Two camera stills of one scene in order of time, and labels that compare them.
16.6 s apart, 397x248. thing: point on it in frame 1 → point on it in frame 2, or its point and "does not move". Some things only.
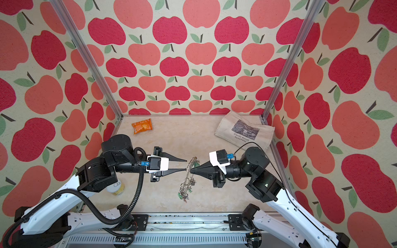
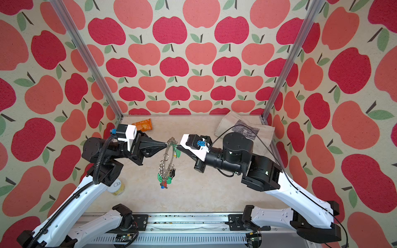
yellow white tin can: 117,188 does not move
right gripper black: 209,172 → 199,165
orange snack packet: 142,126 does not move
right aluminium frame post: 312,13 does not move
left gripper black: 161,153 → 146,145
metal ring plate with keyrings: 189,181 → 166,168
